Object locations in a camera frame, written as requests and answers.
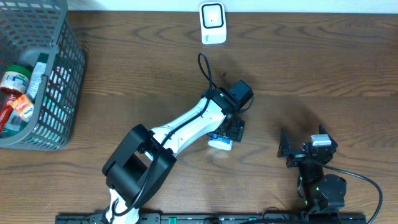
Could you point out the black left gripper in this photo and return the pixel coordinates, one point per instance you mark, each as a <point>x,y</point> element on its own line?
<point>239,128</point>

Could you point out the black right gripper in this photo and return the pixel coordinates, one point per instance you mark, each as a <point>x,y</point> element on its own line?
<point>296,157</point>

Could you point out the white blue-label tub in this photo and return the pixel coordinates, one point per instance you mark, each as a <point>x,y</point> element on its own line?
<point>219,142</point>

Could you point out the orange snack packet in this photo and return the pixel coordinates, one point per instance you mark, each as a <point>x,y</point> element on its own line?
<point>23,107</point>

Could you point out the green 3M package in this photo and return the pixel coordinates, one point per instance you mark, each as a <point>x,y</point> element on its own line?
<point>15,123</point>

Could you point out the green-lid jar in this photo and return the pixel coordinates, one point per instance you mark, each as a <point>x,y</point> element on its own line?
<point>15,80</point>

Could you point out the light green crinkled pouch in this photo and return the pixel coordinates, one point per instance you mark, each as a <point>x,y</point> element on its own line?
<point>35,80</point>

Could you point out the red stick sachet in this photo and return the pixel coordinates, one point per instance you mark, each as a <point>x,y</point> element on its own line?
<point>6,111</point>

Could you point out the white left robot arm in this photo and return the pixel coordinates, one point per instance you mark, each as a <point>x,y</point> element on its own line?
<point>141,163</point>

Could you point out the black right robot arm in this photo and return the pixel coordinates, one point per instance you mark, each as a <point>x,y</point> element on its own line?
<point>323,193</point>

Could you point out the white barcode scanner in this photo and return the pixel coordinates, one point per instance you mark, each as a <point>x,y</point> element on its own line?
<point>213,23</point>

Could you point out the grey plastic mesh basket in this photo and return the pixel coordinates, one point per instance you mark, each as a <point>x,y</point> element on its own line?
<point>31,28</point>

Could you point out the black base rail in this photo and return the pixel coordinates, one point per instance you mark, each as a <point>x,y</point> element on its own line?
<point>156,218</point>

